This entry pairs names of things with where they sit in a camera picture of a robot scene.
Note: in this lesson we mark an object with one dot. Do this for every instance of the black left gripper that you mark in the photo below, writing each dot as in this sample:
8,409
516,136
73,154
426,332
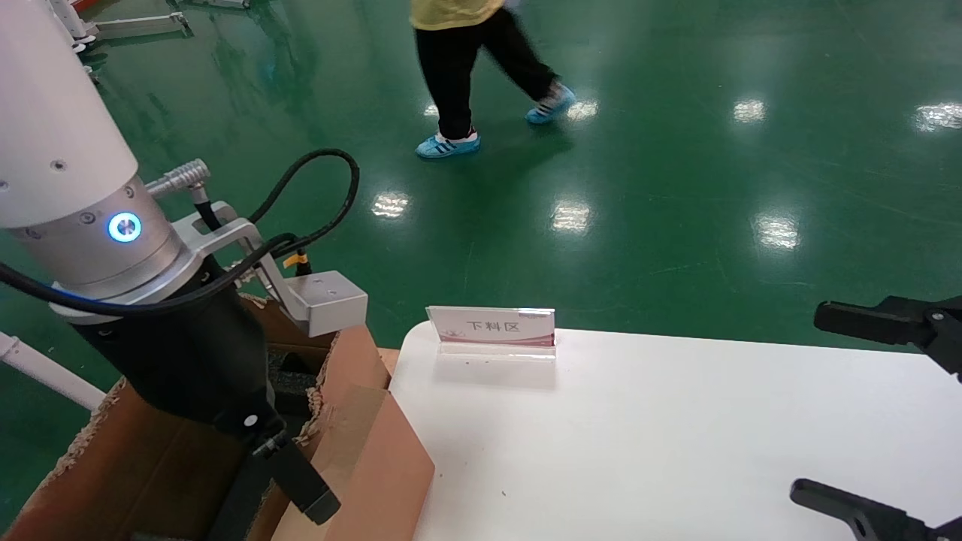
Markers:
195,346

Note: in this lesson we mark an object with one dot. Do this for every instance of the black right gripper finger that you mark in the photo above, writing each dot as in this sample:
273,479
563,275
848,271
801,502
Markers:
887,323
872,518

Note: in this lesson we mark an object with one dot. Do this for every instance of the small cardboard box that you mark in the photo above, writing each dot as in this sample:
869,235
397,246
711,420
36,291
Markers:
376,466

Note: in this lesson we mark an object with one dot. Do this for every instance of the large torn cardboard box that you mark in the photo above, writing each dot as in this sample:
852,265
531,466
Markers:
128,466

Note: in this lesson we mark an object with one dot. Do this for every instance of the black foam insert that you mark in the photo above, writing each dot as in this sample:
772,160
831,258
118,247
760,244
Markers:
293,383

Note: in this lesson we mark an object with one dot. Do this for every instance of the acrylic table sign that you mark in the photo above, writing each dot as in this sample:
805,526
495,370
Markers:
488,327

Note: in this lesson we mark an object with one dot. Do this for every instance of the white metal pipe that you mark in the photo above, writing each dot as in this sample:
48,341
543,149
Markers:
52,372

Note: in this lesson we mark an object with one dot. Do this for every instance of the person in yellow shirt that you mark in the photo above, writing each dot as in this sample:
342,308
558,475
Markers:
458,68

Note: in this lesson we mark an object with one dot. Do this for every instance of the grey metal stand foot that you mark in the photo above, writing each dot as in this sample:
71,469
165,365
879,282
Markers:
218,3
143,26

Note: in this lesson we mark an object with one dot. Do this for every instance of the white stand leg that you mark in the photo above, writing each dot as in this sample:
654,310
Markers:
75,22

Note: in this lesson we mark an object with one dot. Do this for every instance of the white platform with red edge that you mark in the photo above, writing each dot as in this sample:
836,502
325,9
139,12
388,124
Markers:
87,6

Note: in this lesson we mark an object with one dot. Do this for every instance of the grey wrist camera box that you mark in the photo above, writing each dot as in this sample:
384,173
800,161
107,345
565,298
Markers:
331,300

